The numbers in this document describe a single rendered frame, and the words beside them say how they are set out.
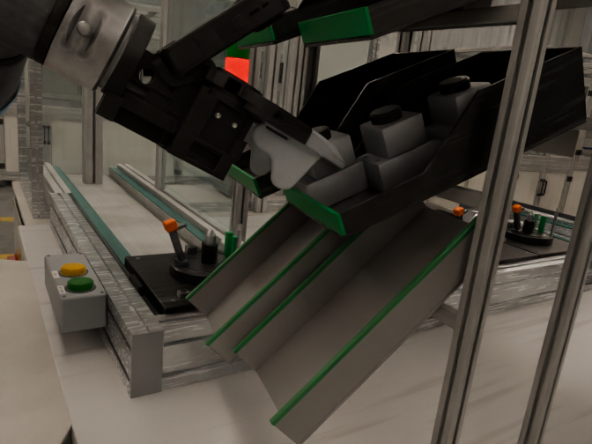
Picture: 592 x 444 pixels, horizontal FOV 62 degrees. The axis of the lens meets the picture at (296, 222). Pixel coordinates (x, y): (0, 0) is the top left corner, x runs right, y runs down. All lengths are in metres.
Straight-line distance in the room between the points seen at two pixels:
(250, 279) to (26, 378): 0.36
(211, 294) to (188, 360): 0.13
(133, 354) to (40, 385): 0.15
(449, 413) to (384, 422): 0.25
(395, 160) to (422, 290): 0.12
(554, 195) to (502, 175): 6.02
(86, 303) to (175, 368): 0.18
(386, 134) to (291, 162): 0.09
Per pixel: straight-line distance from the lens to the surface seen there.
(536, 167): 6.14
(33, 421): 0.76
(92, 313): 0.86
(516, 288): 1.29
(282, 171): 0.44
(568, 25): 14.07
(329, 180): 0.47
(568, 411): 0.95
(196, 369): 0.80
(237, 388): 0.79
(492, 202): 0.46
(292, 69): 2.16
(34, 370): 0.87
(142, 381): 0.77
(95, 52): 0.40
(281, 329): 0.57
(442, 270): 0.48
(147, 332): 0.73
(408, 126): 0.47
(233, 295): 0.69
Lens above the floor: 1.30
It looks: 14 degrees down
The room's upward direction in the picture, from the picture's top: 6 degrees clockwise
